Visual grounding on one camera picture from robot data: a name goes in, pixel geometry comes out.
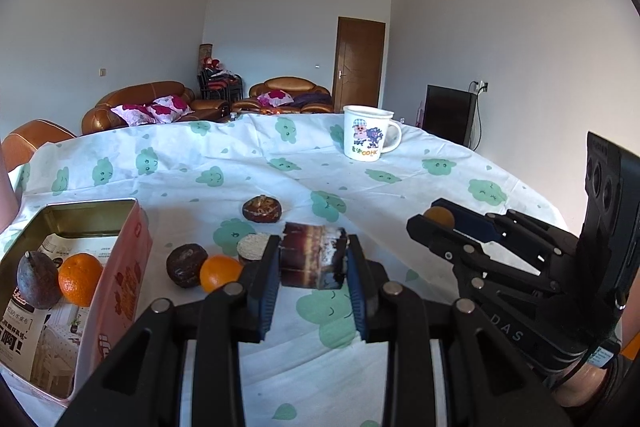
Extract orange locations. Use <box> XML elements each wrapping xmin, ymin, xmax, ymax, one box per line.
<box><xmin>58</xmin><ymin>253</ymin><xmax>103</xmax><ymax>308</ymax></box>
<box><xmin>200</xmin><ymin>255</ymin><xmax>243</xmax><ymax>294</ymax></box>

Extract right hand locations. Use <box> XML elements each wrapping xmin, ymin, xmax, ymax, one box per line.
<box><xmin>552</xmin><ymin>363</ymin><xmax>612</xmax><ymax>407</ymax></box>

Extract dark round mangosteen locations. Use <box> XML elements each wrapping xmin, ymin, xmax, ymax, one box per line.
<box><xmin>166</xmin><ymin>243</ymin><xmax>208</xmax><ymax>288</ymax></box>

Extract pink metal tin box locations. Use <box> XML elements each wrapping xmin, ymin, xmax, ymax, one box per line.
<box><xmin>1</xmin><ymin>198</ymin><xmax>152</xmax><ymax>407</ymax></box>

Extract white cloud-print tablecloth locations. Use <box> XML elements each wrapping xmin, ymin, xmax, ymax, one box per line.
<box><xmin>1</xmin><ymin>115</ymin><xmax>564</xmax><ymax>426</ymax></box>

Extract black television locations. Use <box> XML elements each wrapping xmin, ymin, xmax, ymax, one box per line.
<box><xmin>422</xmin><ymin>84</ymin><xmax>477</xmax><ymax>147</ymax></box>

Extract orange in tin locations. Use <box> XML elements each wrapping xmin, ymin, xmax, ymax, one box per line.
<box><xmin>58</xmin><ymin>253</ymin><xmax>103</xmax><ymax>308</ymax></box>

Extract white cartoon mug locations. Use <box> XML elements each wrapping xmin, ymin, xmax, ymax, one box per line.
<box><xmin>343</xmin><ymin>105</ymin><xmax>402</xmax><ymax>162</ymax></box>

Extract paper leaflet in tin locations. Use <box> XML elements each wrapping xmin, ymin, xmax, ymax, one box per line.
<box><xmin>1</xmin><ymin>230</ymin><xmax>145</xmax><ymax>407</ymax></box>

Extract purple avocado in tin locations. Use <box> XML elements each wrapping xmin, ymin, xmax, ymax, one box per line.
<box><xmin>16</xmin><ymin>251</ymin><xmax>62</xmax><ymax>310</ymax></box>

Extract pink floral cushion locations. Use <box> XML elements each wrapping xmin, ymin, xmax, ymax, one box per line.
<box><xmin>111</xmin><ymin>104</ymin><xmax>156</xmax><ymax>127</ymax></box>
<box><xmin>146</xmin><ymin>95</ymin><xmax>193</xmax><ymax>124</ymax></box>

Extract pink cushion on small sofa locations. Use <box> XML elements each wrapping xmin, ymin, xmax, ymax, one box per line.
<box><xmin>257</xmin><ymin>89</ymin><xmax>294</xmax><ymax>108</ymax></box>

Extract brown wooden door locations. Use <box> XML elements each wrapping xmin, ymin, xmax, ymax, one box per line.
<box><xmin>332</xmin><ymin>17</ymin><xmax>386</xmax><ymax>113</ymax></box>

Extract small brown leather sofa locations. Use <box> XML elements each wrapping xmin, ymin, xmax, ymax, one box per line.
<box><xmin>231</xmin><ymin>76</ymin><xmax>334</xmax><ymax>115</ymax></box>

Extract stacked dark chairs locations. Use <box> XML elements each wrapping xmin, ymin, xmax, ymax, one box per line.
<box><xmin>198</xmin><ymin>57</ymin><xmax>244</xmax><ymax>103</ymax></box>

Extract long brown leather sofa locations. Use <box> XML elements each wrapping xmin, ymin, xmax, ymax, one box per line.
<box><xmin>81</xmin><ymin>80</ymin><xmax>230</xmax><ymax>135</ymax></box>

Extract brown leather armchair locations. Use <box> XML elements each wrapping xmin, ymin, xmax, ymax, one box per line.
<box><xmin>1</xmin><ymin>119</ymin><xmax>76</xmax><ymax>171</ymax></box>

